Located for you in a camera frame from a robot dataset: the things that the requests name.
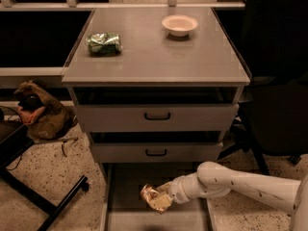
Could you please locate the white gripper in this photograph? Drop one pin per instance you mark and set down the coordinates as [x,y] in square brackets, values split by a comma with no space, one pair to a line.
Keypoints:
[176,189]

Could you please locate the crushed orange soda can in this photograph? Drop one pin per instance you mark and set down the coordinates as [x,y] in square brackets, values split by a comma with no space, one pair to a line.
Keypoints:
[147,193]

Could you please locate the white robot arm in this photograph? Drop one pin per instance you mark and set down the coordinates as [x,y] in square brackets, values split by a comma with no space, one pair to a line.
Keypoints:
[214,180]

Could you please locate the bottom grey drawer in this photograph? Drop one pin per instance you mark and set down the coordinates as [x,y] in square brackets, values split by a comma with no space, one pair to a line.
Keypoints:
[125,210]

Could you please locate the grey drawer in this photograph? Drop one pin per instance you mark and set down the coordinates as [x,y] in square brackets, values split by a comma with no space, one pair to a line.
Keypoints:
[150,147]
[125,210]
[111,109]

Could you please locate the middle grey drawer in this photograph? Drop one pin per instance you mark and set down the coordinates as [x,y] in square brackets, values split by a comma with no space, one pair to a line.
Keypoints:
[150,147]

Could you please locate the grey drawer cabinet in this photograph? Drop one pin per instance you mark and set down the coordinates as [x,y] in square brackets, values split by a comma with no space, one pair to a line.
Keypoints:
[152,58]

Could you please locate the top grey drawer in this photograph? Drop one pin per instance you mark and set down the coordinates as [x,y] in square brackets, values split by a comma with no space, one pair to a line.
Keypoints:
[111,109]

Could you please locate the olive green backpack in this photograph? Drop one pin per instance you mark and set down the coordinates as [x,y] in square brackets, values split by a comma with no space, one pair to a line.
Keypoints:
[44,115]

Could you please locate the white paper bowl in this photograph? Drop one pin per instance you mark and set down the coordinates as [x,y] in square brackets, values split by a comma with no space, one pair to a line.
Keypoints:
[179,25]

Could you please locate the black office chair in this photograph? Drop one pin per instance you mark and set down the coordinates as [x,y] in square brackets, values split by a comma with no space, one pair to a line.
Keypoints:
[272,37]

